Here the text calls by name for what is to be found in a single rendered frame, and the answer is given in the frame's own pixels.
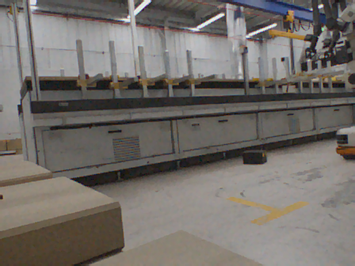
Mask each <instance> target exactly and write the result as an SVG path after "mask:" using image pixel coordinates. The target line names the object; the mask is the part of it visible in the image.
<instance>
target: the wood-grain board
mask: <svg viewBox="0 0 355 266"><path fill-rule="evenodd" d="M129 78H130V77H120V79H118V80H117V81H118V82H125V81H127V80H128V79H129ZM38 79H39V81H57V82H76V80H79V79H78V77H56V76H38ZM109 79H110V78H109V77H103V79H100V80H99V82H112V81H113V80H109ZM25 81H32V79H31V76H25V80H24V81H23V85H22V87H21V91H22V89H23V86H24V84H25ZM204 82H244V79H241V78H212V79H210V80H207V81H204ZM331 83H345V81H331ZM21 91H20V94H21Z"/></svg>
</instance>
